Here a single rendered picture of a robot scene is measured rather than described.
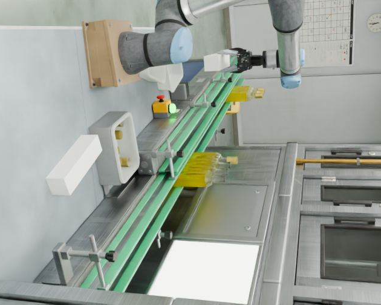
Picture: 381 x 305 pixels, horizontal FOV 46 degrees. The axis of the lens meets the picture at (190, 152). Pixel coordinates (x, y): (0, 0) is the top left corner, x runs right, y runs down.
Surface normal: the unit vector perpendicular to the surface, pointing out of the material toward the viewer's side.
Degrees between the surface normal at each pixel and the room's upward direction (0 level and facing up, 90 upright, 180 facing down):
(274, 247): 90
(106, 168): 90
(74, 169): 0
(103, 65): 90
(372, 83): 90
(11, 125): 0
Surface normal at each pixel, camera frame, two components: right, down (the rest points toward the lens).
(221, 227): -0.11, -0.92
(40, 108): 0.96, 0.00
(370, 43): -0.26, 0.41
